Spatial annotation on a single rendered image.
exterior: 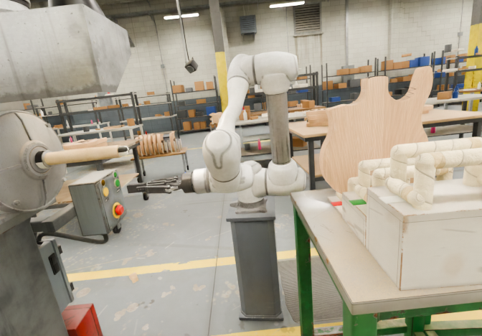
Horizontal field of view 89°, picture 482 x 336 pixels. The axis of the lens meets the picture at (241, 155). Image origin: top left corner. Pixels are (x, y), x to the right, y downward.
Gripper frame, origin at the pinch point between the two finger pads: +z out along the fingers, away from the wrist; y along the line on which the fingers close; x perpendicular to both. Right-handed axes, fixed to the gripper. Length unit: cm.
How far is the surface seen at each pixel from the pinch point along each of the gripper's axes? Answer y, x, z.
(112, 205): 2.5, -6.7, 12.0
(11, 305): -26.3, -21.0, 29.1
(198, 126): 942, -75, 129
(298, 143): 359, -67, -143
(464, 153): -40, 13, -79
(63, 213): -7.9, -3.5, 22.4
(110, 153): -24.1, 17.7, -6.1
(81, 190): -3.4, 2.3, 17.7
